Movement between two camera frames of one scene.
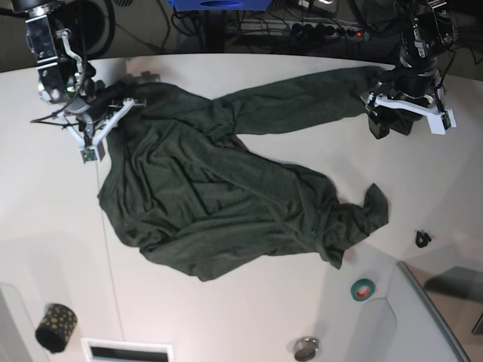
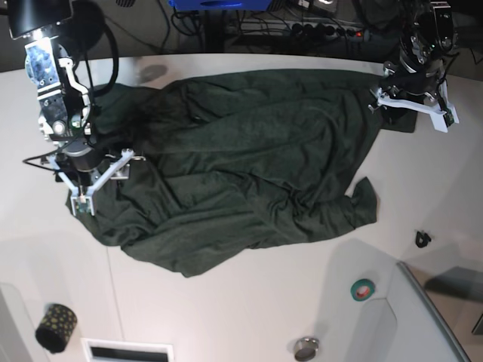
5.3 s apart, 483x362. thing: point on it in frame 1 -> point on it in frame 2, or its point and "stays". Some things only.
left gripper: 99,102 -> 79,161
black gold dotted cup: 57,323 stays
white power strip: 303,29 stays
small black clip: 422,240 stays
